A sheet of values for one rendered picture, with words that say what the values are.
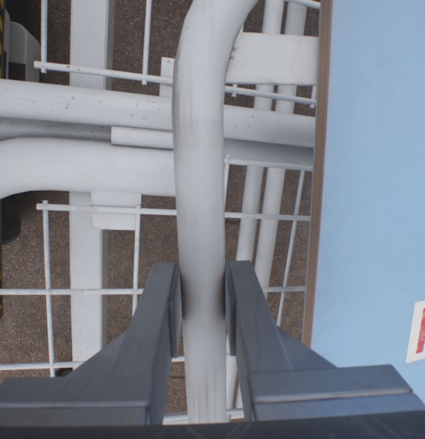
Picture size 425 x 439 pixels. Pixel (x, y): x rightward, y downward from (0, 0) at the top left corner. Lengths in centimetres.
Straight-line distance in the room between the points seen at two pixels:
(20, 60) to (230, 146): 46
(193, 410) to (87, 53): 28
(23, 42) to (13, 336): 66
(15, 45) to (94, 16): 37
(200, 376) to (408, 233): 13
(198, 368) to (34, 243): 69
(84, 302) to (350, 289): 26
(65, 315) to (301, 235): 66
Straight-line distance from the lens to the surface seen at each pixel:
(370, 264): 17
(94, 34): 31
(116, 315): 87
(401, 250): 18
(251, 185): 39
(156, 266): 15
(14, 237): 72
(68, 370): 94
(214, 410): 19
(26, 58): 67
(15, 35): 67
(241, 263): 15
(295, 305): 98
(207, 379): 17
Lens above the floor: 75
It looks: 71 degrees down
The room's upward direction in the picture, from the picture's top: 137 degrees clockwise
